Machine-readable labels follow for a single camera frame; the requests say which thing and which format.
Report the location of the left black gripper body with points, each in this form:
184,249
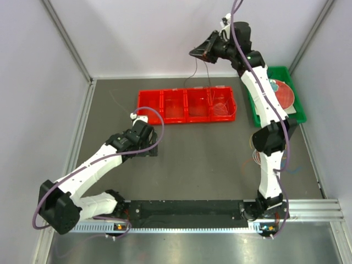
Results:
144,145

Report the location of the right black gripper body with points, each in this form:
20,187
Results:
220,49

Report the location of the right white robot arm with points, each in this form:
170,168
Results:
233,43

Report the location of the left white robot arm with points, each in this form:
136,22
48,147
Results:
62,203

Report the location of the red bin far left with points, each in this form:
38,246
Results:
149,98

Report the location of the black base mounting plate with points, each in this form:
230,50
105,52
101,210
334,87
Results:
183,213

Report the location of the blue patterned plate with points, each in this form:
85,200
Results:
274,85

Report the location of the green plastic tray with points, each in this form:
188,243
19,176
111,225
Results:
281,73

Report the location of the red round plate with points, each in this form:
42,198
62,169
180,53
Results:
284,95

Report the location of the white square board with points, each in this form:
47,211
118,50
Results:
290,110

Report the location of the slotted grey cable duct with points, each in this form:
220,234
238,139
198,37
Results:
118,227

